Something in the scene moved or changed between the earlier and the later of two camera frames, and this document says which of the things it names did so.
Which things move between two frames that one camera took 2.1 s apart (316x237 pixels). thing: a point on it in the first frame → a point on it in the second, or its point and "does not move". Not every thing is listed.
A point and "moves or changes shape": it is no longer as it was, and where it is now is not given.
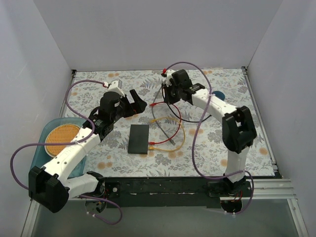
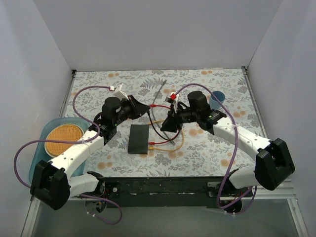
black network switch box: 138,139 does not move
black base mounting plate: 166,193 does not move
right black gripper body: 169,93 → 177,117
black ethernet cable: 177,115 moves or changes shape
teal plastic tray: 40,157 does not move
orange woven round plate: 59,134 does not move
